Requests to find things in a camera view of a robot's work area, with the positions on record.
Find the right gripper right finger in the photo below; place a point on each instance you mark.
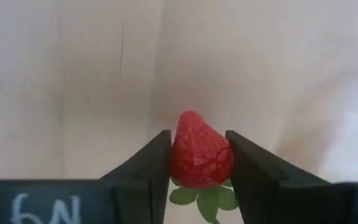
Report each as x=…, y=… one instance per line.
x=269, y=180

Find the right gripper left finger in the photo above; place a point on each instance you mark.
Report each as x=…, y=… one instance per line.
x=138, y=174

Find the red toy strawberry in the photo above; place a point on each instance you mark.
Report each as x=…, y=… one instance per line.
x=199, y=155

